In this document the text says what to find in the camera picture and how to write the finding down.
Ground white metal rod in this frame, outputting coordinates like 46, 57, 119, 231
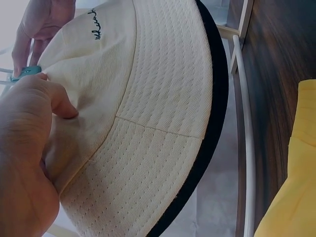
230, 34, 256, 237

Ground cream bucket hat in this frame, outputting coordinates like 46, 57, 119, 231
37, 0, 214, 237

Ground person's right hand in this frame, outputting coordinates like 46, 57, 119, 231
11, 0, 77, 78

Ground teal plastic clip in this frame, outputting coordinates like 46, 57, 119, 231
9, 64, 42, 82

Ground person's left hand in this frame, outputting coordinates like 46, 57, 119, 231
0, 73, 79, 237

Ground yellow cloth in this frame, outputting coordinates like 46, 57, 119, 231
254, 79, 316, 237

